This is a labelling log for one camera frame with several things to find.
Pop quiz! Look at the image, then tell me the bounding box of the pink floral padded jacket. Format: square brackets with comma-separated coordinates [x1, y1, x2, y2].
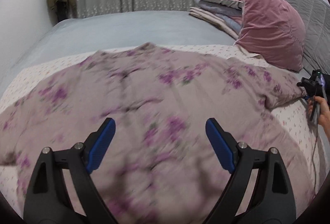
[1, 43, 314, 223]

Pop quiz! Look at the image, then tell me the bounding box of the grey quilted headboard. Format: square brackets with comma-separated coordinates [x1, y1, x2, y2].
[285, 0, 329, 73]

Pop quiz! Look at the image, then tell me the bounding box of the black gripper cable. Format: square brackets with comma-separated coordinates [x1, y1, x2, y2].
[310, 120, 321, 194]

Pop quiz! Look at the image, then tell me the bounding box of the folded blankets stack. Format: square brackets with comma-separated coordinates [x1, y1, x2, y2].
[189, 0, 244, 40]

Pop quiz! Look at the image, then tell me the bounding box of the pink velvet pillow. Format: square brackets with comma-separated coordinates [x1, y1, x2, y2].
[236, 0, 306, 72]

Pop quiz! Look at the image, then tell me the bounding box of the light blue bed blanket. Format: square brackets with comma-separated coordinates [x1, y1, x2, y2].
[1, 11, 234, 93]

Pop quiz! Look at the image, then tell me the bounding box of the right hand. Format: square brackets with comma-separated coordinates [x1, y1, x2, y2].
[308, 96, 329, 129]

